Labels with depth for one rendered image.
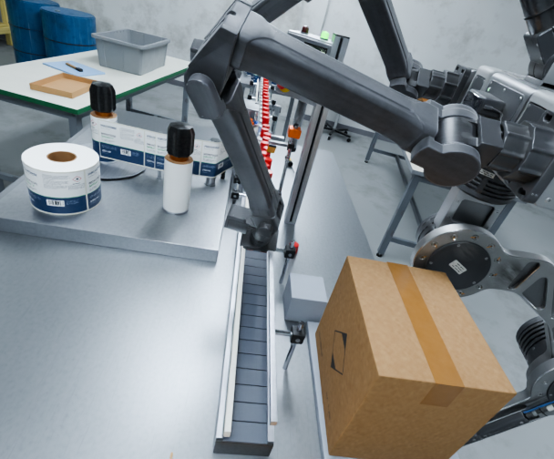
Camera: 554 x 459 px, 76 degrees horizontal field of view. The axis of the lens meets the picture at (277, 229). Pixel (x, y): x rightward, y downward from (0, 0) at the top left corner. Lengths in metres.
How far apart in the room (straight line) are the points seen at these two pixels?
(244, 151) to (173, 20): 5.56
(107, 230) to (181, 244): 0.22
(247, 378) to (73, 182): 0.75
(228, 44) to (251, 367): 0.64
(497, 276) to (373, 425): 0.46
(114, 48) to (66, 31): 1.96
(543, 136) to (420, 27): 5.19
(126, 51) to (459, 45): 4.31
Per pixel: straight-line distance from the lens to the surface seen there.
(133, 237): 1.14
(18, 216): 1.27
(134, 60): 3.17
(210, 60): 0.54
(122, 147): 1.46
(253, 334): 0.90
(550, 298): 1.07
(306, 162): 1.29
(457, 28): 5.87
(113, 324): 0.97
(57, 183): 1.20
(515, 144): 0.61
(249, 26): 0.53
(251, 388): 0.82
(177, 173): 1.17
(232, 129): 0.63
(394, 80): 1.04
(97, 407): 0.86
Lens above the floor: 1.57
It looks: 33 degrees down
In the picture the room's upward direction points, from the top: 15 degrees clockwise
